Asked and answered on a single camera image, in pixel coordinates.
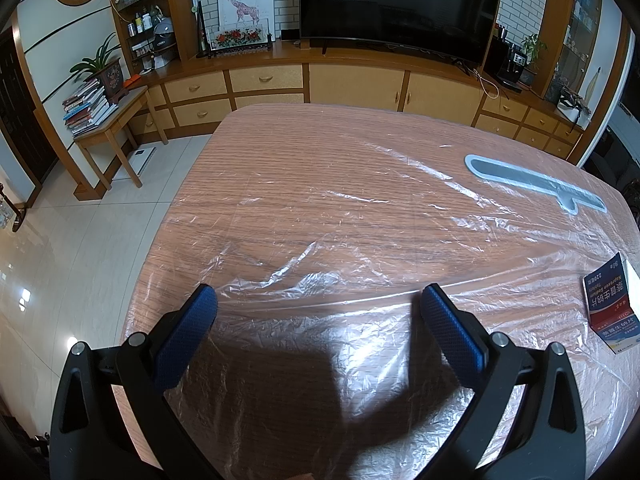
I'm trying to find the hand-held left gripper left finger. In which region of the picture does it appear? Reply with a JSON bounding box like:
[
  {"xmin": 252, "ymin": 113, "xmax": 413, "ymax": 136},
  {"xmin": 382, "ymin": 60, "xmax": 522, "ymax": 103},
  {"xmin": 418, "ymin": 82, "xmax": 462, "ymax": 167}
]
[{"xmin": 50, "ymin": 282, "xmax": 226, "ymax": 480}]

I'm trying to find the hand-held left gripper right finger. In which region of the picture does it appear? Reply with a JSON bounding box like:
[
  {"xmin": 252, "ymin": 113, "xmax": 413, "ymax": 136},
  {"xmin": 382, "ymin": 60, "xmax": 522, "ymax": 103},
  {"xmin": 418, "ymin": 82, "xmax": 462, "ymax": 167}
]
[{"xmin": 410, "ymin": 282, "xmax": 586, "ymax": 480}]

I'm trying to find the white and blue medicine box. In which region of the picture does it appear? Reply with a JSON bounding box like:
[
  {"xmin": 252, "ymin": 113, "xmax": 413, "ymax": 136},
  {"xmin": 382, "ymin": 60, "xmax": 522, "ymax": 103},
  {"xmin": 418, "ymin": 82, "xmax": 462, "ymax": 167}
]
[{"xmin": 582, "ymin": 251, "xmax": 640, "ymax": 356}]

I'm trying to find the grey knife-shaped mat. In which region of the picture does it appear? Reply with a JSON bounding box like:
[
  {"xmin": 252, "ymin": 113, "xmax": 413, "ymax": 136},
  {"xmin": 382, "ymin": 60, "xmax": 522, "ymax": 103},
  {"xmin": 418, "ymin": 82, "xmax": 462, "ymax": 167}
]
[{"xmin": 464, "ymin": 154, "xmax": 607, "ymax": 215}]

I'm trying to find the white bathroom scale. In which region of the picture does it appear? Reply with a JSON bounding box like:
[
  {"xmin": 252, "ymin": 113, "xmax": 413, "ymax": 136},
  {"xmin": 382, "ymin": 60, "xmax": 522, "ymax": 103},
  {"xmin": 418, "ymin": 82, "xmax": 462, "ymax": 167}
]
[{"xmin": 117, "ymin": 146, "xmax": 157, "ymax": 181}]

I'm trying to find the wooden side table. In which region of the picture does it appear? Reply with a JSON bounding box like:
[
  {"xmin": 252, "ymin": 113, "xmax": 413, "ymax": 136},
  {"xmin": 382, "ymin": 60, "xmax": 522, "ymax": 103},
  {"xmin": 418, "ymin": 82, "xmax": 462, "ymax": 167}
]
[{"xmin": 74, "ymin": 85, "xmax": 168, "ymax": 201}]

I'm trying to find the stack of books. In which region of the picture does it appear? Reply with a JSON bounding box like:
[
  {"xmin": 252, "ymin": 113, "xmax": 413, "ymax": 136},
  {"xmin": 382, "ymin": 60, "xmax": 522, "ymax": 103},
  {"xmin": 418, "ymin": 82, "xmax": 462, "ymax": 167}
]
[{"xmin": 61, "ymin": 80, "xmax": 118, "ymax": 137}]

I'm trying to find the potted plant in dark pot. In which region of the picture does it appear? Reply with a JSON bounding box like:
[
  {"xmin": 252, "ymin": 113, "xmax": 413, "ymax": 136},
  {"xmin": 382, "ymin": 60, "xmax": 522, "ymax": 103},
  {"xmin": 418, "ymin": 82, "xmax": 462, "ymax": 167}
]
[{"xmin": 70, "ymin": 32, "xmax": 126, "ymax": 106}]

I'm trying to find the dark wooden door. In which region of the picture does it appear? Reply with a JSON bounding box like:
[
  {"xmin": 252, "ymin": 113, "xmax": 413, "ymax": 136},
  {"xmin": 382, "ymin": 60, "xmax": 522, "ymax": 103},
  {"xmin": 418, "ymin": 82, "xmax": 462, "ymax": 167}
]
[{"xmin": 0, "ymin": 25, "xmax": 58, "ymax": 186}]

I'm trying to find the small leafy potted plant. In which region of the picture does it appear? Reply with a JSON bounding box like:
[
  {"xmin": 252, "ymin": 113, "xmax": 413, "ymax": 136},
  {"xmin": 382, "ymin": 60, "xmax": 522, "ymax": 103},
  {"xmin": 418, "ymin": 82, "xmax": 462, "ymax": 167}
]
[{"xmin": 520, "ymin": 34, "xmax": 548, "ymax": 86}]

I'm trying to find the black coffee machine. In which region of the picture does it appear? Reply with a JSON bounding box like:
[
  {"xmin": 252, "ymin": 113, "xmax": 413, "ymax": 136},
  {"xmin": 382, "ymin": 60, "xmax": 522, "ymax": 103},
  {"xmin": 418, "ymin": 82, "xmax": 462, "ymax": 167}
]
[{"xmin": 485, "ymin": 35, "xmax": 531, "ymax": 92}]

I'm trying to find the grey helmet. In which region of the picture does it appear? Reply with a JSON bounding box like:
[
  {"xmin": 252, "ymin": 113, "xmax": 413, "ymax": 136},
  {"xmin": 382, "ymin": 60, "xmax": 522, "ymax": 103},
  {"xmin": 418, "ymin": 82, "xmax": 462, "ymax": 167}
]
[{"xmin": 152, "ymin": 17, "xmax": 176, "ymax": 51}]

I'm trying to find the framed red flower picture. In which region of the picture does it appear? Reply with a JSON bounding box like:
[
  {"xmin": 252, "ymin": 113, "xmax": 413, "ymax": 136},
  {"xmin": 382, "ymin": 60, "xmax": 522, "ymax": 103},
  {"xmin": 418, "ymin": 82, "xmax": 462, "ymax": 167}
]
[{"xmin": 207, "ymin": 25, "xmax": 273, "ymax": 58}]

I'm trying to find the giraffe drawing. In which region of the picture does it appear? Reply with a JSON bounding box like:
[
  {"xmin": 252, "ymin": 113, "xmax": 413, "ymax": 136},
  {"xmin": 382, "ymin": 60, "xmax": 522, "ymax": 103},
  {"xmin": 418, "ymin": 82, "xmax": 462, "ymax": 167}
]
[{"xmin": 217, "ymin": 0, "xmax": 276, "ymax": 36}]

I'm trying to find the black flat-screen television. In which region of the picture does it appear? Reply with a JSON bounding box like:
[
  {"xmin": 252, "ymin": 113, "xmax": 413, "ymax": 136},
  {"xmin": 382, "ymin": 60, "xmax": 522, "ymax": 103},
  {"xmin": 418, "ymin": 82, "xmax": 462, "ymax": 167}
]
[{"xmin": 298, "ymin": 0, "xmax": 503, "ymax": 63}]

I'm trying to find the white cable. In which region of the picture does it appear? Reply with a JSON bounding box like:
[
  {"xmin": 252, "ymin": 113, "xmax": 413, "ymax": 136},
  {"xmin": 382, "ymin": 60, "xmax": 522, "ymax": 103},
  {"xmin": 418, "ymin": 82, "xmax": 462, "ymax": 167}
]
[{"xmin": 475, "ymin": 67, "xmax": 501, "ymax": 98}]

